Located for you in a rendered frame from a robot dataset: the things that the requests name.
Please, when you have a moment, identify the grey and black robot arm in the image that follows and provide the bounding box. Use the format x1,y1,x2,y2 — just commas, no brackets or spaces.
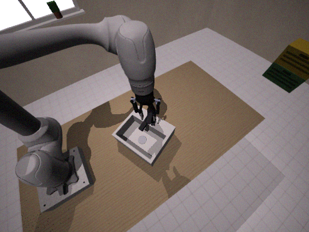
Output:
0,15,156,196

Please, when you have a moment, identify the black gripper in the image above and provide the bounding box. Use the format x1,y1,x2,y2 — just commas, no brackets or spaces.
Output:
130,91,161,121

